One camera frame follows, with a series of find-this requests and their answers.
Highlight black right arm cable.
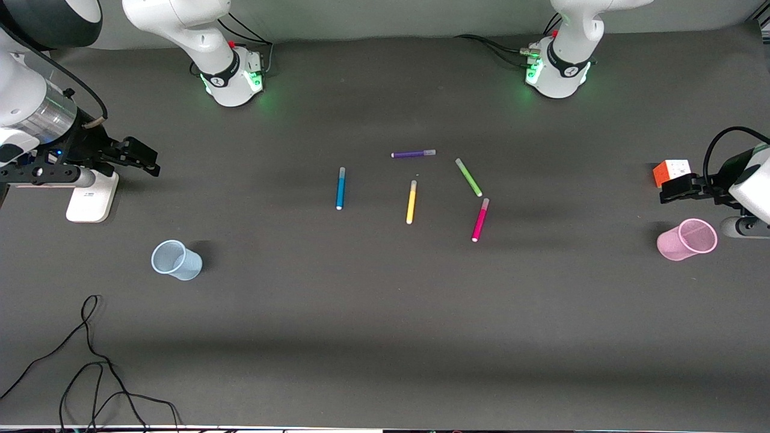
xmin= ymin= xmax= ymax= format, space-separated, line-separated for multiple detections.
xmin=0 ymin=23 xmax=109 ymax=128

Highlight green marker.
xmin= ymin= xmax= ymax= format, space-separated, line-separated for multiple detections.
xmin=455 ymin=158 xmax=483 ymax=198

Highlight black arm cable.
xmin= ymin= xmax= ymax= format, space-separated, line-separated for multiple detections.
xmin=0 ymin=23 xmax=109 ymax=128
xmin=704 ymin=126 xmax=770 ymax=181

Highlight loose black table cable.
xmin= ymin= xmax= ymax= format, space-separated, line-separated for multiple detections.
xmin=0 ymin=295 xmax=181 ymax=433

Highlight multicolour puzzle cube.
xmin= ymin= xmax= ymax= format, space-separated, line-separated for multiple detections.
xmin=653 ymin=159 xmax=691 ymax=188

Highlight translucent pink cup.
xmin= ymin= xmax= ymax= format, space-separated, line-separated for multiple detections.
xmin=656 ymin=218 xmax=718 ymax=262

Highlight pink marker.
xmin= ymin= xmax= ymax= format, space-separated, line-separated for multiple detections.
xmin=471 ymin=198 xmax=490 ymax=243

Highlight translucent blue cup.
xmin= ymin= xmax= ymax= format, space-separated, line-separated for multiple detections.
xmin=150 ymin=239 xmax=203 ymax=281

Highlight black base cables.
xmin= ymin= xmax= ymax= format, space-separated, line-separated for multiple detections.
xmin=217 ymin=12 xmax=274 ymax=76
xmin=454 ymin=12 xmax=560 ymax=70

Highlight white stand with pole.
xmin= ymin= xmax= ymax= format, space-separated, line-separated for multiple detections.
xmin=66 ymin=170 xmax=119 ymax=223

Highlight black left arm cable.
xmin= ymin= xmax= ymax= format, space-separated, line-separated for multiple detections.
xmin=704 ymin=126 xmax=770 ymax=181

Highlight black left base cables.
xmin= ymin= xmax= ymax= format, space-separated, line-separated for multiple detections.
xmin=454 ymin=12 xmax=560 ymax=70

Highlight black right base cables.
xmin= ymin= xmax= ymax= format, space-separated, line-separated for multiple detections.
xmin=217 ymin=12 xmax=274 ymax=76

